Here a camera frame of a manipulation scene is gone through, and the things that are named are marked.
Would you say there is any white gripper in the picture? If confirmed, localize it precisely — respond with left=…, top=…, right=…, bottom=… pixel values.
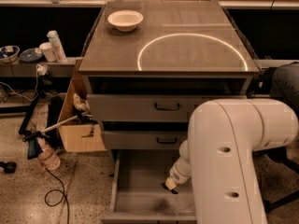
left=165, top=158, right=191, bottom=189

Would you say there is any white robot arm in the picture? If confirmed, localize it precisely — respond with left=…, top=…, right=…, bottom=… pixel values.
left=165, top=98, right=298, bottom=224

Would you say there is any grey open bottom drawer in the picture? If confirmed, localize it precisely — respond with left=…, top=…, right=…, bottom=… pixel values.
left=101, top=149, right=197, bottom=224

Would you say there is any grey middle drawer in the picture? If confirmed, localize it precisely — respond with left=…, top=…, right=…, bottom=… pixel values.
left=102, top=131, right=187, bottom=150

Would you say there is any grey top drawer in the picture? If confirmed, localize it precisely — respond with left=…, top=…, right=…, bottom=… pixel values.
left=87, top=94, right=245, bottom=122

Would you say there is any grey drawer cabinet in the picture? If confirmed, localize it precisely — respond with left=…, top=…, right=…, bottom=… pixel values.
left=78, top=0, right=260, bottom=224

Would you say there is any cardboard box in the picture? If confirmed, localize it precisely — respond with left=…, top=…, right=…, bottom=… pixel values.
left=58, top=60, right=106, bottom=153

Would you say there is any white rod tool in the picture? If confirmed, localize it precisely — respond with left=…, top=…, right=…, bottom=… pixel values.
left=39, top=111, right=91, bottom=133

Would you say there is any spray bottle with blue trigger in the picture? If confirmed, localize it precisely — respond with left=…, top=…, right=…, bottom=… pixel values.
left=22, top=132, right=61, bottom=171

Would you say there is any person leg in jeans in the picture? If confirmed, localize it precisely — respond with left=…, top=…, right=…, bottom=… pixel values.
left=270, top=63, right=299, bottom=117

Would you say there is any black bar leaning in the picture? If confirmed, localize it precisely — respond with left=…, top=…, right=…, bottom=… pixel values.
left=19, top=92, right=39, bottom=134

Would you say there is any black caster on floor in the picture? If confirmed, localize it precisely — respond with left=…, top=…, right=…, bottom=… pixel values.
left=0, top=161, right=17, bottom=174

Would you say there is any white paper bowl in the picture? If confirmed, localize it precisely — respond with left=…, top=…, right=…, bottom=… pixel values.
left=107, top=10, right=143, bottom=32

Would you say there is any white paper cup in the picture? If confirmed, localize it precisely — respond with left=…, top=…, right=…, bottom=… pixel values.
left=39, top=42, right=56, bottom=62

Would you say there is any white cylindrical canister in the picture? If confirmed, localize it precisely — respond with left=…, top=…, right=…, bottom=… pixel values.
left=47, top=30, right=67, bottom=63

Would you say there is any blue plate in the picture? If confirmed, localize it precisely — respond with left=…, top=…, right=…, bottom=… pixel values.
left=19, top=48, right=44, bottom=63

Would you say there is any bowl on left shelf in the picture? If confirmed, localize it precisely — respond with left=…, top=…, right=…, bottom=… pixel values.
left=0, top=46, right=20, bottom=63

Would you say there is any black cable on floor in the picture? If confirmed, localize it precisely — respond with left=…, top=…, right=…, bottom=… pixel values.
left=43, top=167, right=71, bottom=224

